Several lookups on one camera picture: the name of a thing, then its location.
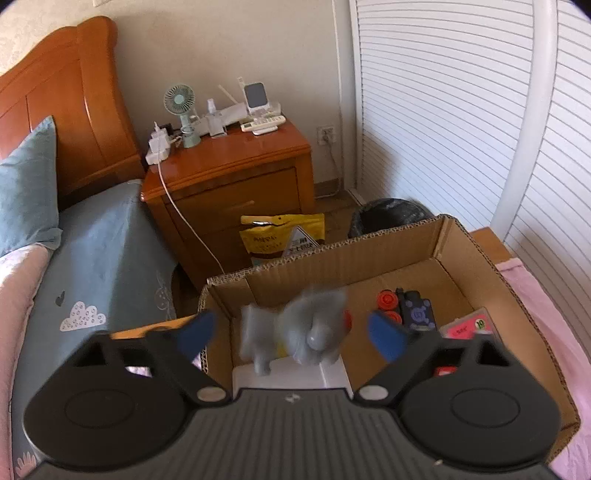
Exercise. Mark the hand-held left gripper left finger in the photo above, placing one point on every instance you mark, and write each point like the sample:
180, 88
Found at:
198, 332

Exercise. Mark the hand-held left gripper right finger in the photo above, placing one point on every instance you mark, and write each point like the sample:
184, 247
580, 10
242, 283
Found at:
385, 337

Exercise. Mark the red toy train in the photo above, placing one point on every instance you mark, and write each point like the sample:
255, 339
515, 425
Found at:
445, 370

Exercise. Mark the grey elephant toy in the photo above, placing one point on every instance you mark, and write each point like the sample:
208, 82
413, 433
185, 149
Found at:
314, 318

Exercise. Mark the pink card box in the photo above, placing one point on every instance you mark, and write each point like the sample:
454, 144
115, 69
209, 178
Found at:
466, 325

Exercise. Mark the brown cardboard box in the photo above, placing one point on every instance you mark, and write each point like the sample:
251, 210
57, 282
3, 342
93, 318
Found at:
461, 244

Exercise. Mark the black toy with red wheels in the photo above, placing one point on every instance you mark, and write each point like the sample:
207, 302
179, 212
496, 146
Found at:
418, 314

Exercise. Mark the white plastic container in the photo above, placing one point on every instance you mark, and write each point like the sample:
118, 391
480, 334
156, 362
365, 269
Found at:
332, 374

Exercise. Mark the yellow snack bag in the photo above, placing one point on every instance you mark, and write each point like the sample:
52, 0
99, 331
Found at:
268, 240

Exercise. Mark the blue bed sheet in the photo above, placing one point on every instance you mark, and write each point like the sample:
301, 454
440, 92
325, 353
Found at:
101, 258

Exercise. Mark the black trash bin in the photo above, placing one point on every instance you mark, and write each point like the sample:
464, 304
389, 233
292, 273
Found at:
392, 212

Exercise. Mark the wooden nightstand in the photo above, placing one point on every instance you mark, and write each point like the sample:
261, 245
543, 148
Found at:
240, 194

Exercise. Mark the white power strip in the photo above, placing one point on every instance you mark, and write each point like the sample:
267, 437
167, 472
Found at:
157, 154

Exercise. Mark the pink floral quilt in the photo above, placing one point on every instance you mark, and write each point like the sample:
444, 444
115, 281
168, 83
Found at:
14, 314

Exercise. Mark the white charger plug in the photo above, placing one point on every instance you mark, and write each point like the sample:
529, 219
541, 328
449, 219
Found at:
159, 134

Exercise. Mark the white remote control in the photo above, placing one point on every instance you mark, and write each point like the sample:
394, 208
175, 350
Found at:
263, 122
264, 131

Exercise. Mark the small clear spray bottle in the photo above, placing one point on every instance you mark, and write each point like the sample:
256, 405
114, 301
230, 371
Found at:
214, 120

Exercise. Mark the blue pillow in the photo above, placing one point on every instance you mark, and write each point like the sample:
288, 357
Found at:
27, 194

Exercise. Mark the white long box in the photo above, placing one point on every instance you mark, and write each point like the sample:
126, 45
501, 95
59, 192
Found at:
235, 113

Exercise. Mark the small green desk fan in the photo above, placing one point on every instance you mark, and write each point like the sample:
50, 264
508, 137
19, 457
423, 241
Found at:
178, 99

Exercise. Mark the white louvered wardrobe door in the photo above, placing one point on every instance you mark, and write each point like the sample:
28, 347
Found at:
438, 101
568, 161

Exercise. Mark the white device on stand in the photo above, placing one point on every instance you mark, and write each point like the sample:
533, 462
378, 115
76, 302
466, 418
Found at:
255, 97

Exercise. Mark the wooden headboard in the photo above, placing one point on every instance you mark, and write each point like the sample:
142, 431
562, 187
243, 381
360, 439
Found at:
83, 101

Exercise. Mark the white wall socket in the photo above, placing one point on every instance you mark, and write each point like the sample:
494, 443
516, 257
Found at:
326, 134

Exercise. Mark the white wall conduit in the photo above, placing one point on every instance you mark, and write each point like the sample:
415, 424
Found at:
338, 92

